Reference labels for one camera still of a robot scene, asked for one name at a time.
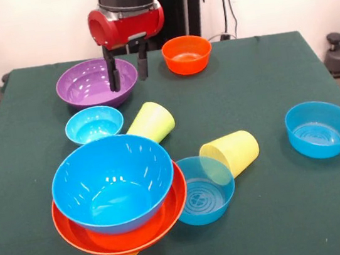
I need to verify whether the white cable with plug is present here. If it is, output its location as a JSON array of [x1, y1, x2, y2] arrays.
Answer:
[[208, 31, 231, 43]]

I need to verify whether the blue ring-patterned bowl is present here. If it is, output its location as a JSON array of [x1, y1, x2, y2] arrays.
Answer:
[[169, 151, 240, 229], [282, 97, 340, 164]]

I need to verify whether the large deep blue bowl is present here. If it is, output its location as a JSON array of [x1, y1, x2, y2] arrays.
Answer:
[[45, 127, 182, 243]]

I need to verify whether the small light blue bowl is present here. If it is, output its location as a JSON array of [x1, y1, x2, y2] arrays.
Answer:
[[62, 102, 127, 148]]

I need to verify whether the purple bowl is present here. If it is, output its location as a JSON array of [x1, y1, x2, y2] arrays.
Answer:
[[52, 53, 142, 116]]

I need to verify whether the green cup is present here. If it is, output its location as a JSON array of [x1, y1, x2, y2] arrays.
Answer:
[[122, 98, 178, 147]]

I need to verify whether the dark green table cloth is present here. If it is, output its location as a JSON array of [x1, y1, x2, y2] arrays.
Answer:
[[0, 23, 340, 255]]

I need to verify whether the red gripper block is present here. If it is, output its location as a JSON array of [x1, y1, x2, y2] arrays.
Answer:
[[86, 0, 174, 95]]

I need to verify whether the large orange bowl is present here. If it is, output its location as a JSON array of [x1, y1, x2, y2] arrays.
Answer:
[[46, 159, 196, 255]]

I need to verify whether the yellow cup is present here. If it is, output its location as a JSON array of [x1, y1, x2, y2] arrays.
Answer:
[[196, 127, 263, 183]]

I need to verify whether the small red-orange bowl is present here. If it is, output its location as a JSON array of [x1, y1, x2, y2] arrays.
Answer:
[[159, 32, 216, 79]]

